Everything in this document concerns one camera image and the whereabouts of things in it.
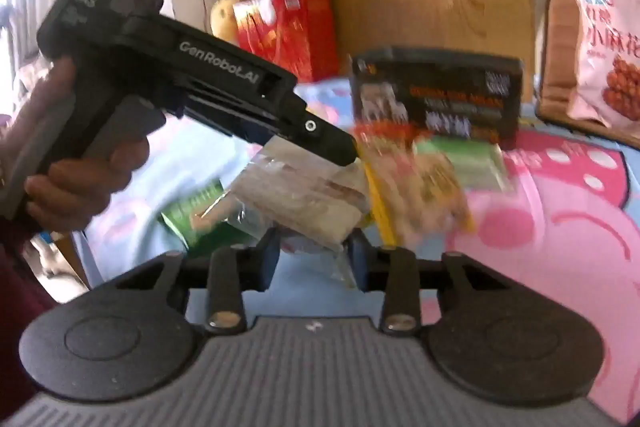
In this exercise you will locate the clear beige snack packet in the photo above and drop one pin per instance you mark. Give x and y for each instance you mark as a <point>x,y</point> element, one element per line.
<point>300,202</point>

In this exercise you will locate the red gift bag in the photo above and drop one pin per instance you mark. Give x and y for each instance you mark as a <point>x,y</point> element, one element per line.
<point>300,42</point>

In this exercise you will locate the orange yellow snack packet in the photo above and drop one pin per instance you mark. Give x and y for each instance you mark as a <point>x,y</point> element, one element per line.
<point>420,189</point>

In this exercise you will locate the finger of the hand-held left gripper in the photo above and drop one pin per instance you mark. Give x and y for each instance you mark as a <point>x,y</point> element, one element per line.
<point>325,139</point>

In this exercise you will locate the yellow plush duck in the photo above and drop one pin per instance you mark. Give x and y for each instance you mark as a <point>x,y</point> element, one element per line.
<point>222,19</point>

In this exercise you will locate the large pink snack bag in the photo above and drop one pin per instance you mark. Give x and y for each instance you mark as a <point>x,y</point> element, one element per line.
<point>605,37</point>

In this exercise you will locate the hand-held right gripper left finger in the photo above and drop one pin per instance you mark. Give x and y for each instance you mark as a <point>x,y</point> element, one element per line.
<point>268,257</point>

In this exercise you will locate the black printed box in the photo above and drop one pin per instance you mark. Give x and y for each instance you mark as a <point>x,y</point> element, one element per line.
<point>450,87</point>

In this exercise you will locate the green white snack packet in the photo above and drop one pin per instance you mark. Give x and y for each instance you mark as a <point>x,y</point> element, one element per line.
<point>475,162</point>

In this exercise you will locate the person's left hand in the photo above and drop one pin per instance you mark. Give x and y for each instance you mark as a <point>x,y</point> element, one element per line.
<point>75,199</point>

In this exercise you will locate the person's left forearm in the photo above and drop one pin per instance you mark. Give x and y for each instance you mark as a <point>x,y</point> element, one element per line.
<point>20,297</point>

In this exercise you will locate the brown seat cushion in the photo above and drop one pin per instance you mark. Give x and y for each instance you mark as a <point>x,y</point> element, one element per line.
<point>555,77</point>

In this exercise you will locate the printed cartoon blanket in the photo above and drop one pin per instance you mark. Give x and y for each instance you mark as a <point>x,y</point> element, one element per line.
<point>560,217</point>

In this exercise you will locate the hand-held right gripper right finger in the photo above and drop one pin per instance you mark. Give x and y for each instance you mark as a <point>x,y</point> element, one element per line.
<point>359,262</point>

